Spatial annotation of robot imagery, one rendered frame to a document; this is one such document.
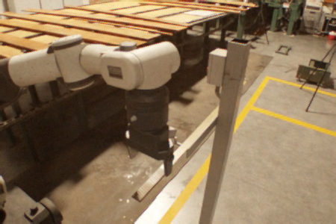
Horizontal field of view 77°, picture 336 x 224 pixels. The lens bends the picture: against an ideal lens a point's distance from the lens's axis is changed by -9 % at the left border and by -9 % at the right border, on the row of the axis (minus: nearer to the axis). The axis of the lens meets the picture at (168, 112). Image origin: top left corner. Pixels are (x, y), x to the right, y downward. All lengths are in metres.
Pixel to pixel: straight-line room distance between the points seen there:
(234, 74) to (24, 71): 0.63
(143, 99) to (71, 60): 0.25
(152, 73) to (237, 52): 0.41
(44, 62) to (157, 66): 0.34
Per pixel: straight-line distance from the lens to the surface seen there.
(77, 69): 0.61
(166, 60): 0.43
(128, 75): 0.40
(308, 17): 9.04
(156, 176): 0.65
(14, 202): 1.88
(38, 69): 0.68
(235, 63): 0.78
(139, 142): 0.52
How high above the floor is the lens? 1.49
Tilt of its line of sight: 32 degrees down
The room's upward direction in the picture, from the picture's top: 1 degrees clockwise
